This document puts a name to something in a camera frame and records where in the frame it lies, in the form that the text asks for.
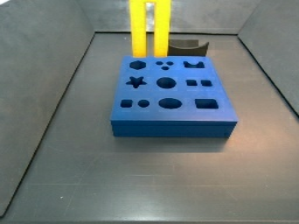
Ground blue shape-sorter block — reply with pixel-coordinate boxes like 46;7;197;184
109;56;239;137

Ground yellow double-square peg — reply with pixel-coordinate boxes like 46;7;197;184
128;0;172;58

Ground black curved holder block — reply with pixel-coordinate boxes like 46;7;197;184
168;39;209;56

